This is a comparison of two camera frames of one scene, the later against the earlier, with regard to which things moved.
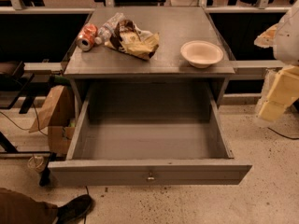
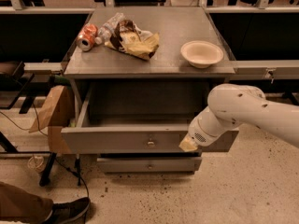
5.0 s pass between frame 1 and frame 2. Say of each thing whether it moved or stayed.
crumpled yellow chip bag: stayed
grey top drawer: moved
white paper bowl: stayed
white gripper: moved
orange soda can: stayed
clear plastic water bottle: stayed
